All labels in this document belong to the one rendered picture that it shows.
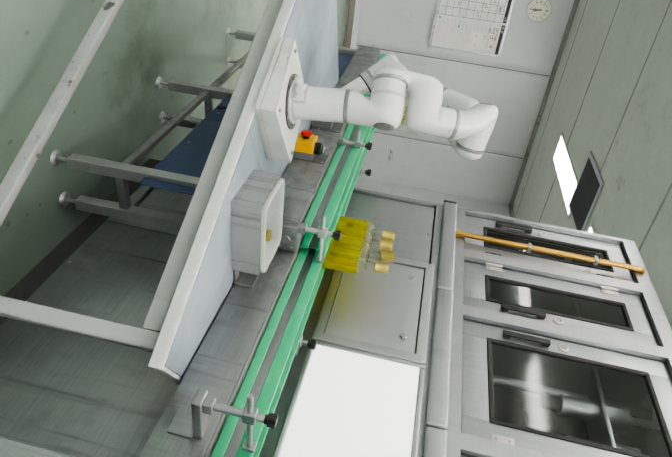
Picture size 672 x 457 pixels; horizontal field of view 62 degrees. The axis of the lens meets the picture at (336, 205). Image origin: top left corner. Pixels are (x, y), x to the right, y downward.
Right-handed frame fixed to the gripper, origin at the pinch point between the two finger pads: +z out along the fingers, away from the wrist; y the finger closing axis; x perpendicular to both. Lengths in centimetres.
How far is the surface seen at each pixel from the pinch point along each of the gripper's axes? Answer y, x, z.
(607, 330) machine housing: -3, 115, -35
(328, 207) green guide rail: 17.4, 28.8, 16.9
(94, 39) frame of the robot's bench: 38, -50, 44
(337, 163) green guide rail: -7.9, 16.3, 8.8
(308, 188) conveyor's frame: 13.6, 19.9, 19.4
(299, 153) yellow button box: -1.4, 6.4, 17.4
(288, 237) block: 31, 30, 30
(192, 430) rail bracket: 83, 54, 57
